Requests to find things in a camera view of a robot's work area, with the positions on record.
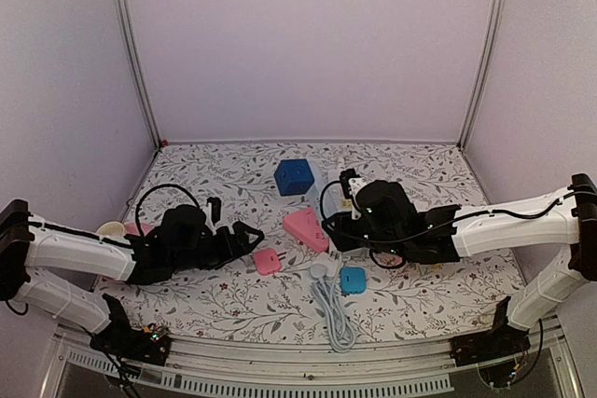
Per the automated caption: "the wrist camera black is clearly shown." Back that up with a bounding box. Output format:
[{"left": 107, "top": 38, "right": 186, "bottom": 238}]
[
  {"left": 205, "top": 197, "right": 222, "bottom": 233},
  {"left": 339, "top": 169, "right": 368, "bottom": 220}
]

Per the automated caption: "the grey-blue power strip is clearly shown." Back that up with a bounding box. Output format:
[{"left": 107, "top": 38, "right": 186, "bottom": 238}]
[{"left": 306, "top": 159, "right": 351, "bottom": 221}]

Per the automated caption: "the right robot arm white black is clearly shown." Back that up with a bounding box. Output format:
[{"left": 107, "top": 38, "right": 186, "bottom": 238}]
[{"left": 322, "top": 170, "right": 596, "bottom": 357}]

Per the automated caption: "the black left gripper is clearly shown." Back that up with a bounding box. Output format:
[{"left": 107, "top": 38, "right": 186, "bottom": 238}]
[{"left": 170, "top": 221, "right": 264, "bottom": 274}]

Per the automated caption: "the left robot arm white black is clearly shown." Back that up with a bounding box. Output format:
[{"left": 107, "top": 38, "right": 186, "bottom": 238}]
[{"left": 1, "top": 199, "right": 265, "bottom": 355}]

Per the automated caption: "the front aluminium rail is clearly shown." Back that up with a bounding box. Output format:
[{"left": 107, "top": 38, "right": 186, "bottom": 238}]
[{"left": 41, "top": 316, "right": 585, "bottom": 397}]

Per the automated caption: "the right aluminium frame post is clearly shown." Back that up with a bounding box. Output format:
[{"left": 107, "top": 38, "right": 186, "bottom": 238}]
[{"left": 457, "top": 0, "right": 506, "bottom": 153}]

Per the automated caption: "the floral patterned table mat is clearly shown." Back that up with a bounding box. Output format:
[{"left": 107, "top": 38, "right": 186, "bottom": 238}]
[{"left": 97, "top": 143, "right": 524, "bottom": 345}]

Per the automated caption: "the dark blue cube socket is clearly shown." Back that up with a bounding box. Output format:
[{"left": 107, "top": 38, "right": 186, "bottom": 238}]
[{"left": 274, "top": 158, "right": 314, "bottom": 197}]

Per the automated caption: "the white cube socket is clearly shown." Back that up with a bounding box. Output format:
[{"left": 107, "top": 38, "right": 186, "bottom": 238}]
[{"left": 314, "top": 251, "right": 342, "bottom": 277}]

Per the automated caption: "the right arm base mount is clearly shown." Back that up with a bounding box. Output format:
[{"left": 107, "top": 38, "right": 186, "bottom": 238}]
[{"left": 450, "top": 296, "right": 531, "bottom": 366}]

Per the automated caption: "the pink saucer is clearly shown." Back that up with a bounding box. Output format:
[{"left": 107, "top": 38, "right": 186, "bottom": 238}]
[{"left": 95, "top": 223, "right": 157, "bottom": 285}]

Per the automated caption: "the white power strip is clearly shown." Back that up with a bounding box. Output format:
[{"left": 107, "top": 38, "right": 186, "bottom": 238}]
[{"left": 327, "top": 158, "right": 352, "bottom": 185}]

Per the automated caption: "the aluminium frame post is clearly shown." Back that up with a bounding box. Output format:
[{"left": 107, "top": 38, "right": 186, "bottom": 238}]
[
  {"left": 457, "top": 0, "right": 506, "bottom": 153},
  {"left": 114, "top": 0, "right": 162, "bottom": 149}
]

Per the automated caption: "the pink triangular socket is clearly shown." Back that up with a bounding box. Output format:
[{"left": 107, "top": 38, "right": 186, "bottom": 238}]
[{"left": 283, "top": 207, "right": 329, "bottom": 254}]

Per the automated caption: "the cream pink cup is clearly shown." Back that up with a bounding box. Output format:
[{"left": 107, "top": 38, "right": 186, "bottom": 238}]
[{"left": 96, "top": 221, "right": 127, "bottom": 237}]

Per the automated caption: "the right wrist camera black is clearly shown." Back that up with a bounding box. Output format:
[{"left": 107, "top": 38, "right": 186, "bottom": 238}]
[{"left": 339, "top": 169, "right": 368, "bottom": 220}]

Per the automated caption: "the left aluminium frame post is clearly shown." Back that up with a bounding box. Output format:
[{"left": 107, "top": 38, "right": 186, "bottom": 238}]
[{"left": 114, "top": 0, "right": 162, "bottom": 149}]

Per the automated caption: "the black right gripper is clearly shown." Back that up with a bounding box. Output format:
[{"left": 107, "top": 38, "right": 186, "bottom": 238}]
[{"left": 323, "top": 211, "right": 407, "bottom": 258}]

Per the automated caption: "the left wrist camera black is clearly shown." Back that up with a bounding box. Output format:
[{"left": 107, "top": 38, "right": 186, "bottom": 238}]
[{"left": 205, "top": 197, "right": 222, "bottom": 233}]

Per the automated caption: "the pink cube socket plug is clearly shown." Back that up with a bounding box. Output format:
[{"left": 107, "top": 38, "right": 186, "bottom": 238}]
[{"left": 370, "top": 252, "right": 406, "bottom": 270}]

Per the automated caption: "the small pink adapter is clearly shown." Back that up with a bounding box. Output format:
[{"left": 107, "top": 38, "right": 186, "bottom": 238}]
[{"left": 253, "top": 248, "right": 285, "bottom": 276}]

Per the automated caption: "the grey power cable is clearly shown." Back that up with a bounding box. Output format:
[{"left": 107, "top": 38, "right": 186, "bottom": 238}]
[{"left": 307, "top": 253, "right": 356, "bottom": 353}]

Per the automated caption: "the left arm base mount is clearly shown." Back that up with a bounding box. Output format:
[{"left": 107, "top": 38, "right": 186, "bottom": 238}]
[{"left": 90, "top": 294, "right": 172, "bottom": 366}]

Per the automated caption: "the cyan square adapter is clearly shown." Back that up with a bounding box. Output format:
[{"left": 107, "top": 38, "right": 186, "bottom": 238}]
[{"left": 340, "top": 267, "right": 367, "bottom": 295}]

